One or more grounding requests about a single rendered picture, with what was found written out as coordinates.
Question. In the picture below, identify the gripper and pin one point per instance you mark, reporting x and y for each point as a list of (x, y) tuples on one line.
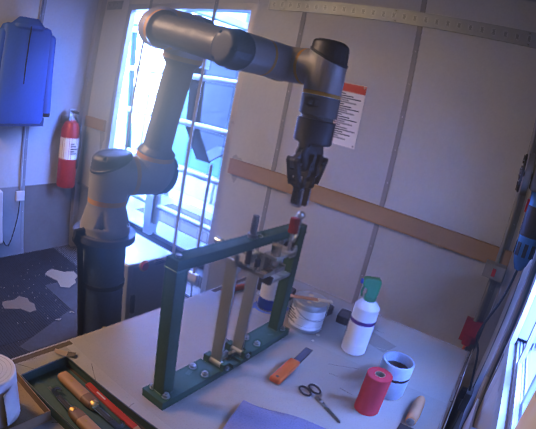
[(312, 154)]

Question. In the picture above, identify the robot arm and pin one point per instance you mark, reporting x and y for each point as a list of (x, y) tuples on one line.
[(178, 105)]

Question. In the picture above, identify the red release lever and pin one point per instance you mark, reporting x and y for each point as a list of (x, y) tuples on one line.
[(294, 224)]

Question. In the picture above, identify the dark neck-stop pin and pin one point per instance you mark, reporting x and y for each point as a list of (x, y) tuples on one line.
[(254, 224)]

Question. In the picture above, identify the grey latch mechanism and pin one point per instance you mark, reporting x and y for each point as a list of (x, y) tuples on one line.
[(272, 261)]

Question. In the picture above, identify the blue white can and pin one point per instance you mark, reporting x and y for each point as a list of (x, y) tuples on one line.
[(265, 296)]

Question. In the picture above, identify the white plastic tub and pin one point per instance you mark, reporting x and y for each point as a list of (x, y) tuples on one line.
[(308, 313)]

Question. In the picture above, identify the tan wooden yoke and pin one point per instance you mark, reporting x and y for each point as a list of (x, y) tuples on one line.
[(246, 310), (223, 310)]

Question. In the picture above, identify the small black block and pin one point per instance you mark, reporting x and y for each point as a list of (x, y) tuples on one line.
[(343, 316)]

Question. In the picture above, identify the white spray bottle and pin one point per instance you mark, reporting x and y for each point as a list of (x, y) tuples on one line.
[(361, 319)]

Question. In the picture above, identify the bright window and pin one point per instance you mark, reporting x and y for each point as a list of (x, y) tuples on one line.
[(178, 123)]

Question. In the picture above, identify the orange utility knife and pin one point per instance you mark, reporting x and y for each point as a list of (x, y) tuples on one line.
[(287, 368)]

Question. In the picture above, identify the black scissors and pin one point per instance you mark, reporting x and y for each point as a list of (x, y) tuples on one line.
[(317, 398)]

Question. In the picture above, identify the white cup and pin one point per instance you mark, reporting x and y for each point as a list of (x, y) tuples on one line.
[(398, 375)]

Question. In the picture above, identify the red tape roll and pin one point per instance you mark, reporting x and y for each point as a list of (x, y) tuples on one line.
[(371, 391)]

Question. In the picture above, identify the blue cloth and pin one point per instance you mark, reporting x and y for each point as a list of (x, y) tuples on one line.
[(268, 418)]

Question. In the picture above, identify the red fire extinguisher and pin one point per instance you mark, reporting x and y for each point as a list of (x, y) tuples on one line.
[(68, 150)]

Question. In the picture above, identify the red pencil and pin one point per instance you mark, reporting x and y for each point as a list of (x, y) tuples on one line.
[(111, 404)]

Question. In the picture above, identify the green tool tray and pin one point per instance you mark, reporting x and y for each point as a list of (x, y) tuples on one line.
[(44, 382)]

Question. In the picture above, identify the wooden wall rail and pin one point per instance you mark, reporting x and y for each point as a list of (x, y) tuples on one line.
[(375, 214)]

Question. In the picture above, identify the red white wall notice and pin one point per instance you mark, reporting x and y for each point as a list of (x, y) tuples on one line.
[(350, 116)]

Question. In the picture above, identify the green headbail frame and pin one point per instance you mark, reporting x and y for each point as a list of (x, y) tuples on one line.
[(174, 310)]

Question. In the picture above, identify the grey wall switch box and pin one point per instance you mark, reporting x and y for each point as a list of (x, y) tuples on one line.
[(493, 271)]

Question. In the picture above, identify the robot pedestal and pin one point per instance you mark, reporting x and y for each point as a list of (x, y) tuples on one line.
[(102, 279)]

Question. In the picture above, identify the white wall socket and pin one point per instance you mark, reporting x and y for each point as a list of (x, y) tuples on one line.
[(20, 195)]

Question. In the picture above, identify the blue wall cabinet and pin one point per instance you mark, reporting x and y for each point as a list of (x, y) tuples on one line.
[(20, 71)]

